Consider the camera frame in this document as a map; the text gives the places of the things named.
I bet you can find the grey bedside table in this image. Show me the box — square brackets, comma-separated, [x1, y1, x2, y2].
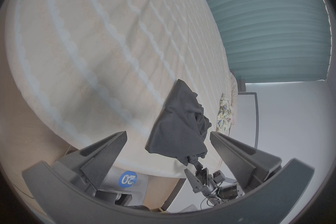
[230, 69, 247, 92]

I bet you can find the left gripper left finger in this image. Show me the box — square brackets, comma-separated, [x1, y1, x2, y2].
[54, 131, 128, 190]

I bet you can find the white printed pyjama top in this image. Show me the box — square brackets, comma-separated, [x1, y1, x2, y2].
[215, 93, 234, 134]

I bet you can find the blue-green curtain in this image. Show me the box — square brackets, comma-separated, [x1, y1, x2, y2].
[203, 0, 331, 84]

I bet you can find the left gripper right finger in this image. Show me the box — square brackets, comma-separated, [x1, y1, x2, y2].
[210, 132, 283, 196]

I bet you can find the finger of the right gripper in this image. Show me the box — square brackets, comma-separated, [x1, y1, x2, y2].
[184, 169, 204, 194]
[193, 161, 209, 184]

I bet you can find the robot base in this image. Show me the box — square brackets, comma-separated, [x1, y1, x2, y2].
[93, 168, 149, 209]

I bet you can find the bed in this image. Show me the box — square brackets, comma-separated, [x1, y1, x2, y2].
[4, 0, 260, 211]

